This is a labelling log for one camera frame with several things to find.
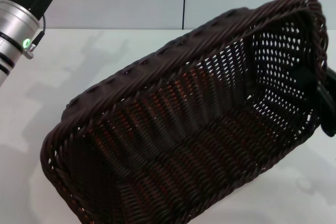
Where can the dark brown woven basket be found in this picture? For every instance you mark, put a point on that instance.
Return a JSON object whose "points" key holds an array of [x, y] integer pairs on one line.
{"points": [[168, 140]]}

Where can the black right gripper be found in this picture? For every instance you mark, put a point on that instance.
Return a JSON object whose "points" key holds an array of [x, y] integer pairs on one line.
{"points": [[331, 119]]}

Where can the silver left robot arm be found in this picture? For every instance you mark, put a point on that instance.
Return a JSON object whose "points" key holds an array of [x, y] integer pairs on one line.
{"points": [[13, 30]]}

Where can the orange woven basket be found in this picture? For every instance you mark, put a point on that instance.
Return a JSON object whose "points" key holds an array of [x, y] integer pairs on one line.
{"points": [[193, 73]]}

